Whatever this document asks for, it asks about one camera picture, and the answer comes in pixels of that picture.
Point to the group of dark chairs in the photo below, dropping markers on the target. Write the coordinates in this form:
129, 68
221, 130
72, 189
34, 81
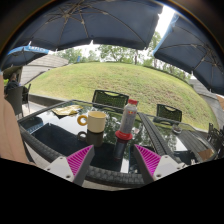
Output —
216, 140

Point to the dark wicker chair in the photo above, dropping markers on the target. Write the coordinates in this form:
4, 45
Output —
15, 100
110, 99
169, 113

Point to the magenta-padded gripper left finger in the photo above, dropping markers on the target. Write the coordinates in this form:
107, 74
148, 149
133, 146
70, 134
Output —
78, 160

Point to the yellow foil packet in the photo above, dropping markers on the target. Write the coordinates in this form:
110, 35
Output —
66, 110

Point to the flat round red coaster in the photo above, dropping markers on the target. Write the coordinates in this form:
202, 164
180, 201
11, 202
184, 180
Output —
123, 136

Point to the person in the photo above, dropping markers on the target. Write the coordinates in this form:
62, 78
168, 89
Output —
11, 133
12, 83

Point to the large dark blue parasol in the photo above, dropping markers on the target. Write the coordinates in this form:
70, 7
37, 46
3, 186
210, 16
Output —
86, 23
196, 53

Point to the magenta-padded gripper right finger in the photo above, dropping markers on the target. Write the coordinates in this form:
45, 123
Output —
149, 160

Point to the light blue parasol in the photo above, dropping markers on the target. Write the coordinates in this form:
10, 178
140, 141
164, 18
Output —
26, 53

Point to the small round ashtray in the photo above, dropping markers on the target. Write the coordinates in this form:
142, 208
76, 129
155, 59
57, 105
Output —
177, 128

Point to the clear red-capped drink bottle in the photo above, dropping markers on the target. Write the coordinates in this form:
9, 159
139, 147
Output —
128, 118

